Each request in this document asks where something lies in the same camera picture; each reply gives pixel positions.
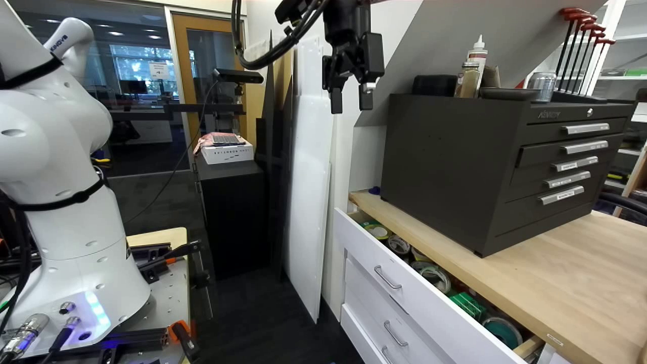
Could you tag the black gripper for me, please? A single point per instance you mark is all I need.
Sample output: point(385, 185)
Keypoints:
point(345, 28)

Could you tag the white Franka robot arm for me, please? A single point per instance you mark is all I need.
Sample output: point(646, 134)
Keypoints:
point(61, 168)

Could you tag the white panelled drawer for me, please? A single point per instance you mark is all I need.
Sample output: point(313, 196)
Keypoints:
point(354, 332)
point(367, 297)

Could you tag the black round container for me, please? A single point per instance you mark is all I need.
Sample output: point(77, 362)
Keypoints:
point(436, 86)

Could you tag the tan plastic bottle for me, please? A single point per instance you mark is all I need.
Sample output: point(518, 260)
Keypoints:
point(467, 82)

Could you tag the black leaning panel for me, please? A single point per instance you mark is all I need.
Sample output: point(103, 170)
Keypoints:
point(276, 168)

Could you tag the white glue bottle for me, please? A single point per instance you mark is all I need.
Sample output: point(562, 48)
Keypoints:
point(477, 51)

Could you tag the black metal tool chest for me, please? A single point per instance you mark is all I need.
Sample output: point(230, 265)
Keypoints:
point(446, 168)

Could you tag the white leaning board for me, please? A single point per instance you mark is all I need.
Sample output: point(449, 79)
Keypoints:
point(310, 203)

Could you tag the white and pink box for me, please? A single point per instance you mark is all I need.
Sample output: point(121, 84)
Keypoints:
point(225, 153)

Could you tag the black flat tray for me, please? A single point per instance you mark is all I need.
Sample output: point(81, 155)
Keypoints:
point(507, 93)

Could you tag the small green tape roll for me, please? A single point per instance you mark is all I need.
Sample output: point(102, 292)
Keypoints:
point(375, 230)

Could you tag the small grey tape roll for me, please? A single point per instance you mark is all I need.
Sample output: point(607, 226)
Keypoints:
point(399, 248)

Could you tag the silver metal can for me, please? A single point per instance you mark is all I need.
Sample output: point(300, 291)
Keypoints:
point(541, 86)

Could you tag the white green tape roll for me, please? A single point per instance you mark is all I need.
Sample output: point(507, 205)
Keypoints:
point(437, 275)

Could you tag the light wooden board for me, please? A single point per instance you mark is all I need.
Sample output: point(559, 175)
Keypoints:
point(163, 237)

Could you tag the green patterned tape box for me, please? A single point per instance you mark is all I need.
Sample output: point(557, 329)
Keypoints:
point(467, 305)

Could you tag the black table clamp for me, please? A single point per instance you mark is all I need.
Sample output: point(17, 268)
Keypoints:
point(158, 260)

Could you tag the white shelving unit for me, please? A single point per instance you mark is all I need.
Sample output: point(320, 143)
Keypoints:
point(628, 42)

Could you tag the robot mounting table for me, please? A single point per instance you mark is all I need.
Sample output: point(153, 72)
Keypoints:
point(168, 300)

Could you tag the dark green tape roll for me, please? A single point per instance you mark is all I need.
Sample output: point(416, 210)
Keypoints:
point(502, 330)

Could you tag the black curved tube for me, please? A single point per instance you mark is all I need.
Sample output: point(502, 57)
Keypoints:
point(628, 201)

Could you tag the leaning wooden plank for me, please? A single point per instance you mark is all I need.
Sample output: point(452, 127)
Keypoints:
point(638, 179)

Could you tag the wooden block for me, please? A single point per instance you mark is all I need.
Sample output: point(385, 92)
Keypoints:
point(528, 349)

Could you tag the black camera on stand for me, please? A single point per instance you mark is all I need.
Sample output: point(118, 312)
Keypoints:
point(239, 76)

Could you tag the wooden door frame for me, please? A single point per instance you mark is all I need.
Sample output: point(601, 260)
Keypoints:
point(180, 68)

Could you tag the black pedestal cabinet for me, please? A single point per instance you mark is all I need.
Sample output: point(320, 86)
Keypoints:
point(232, 223)

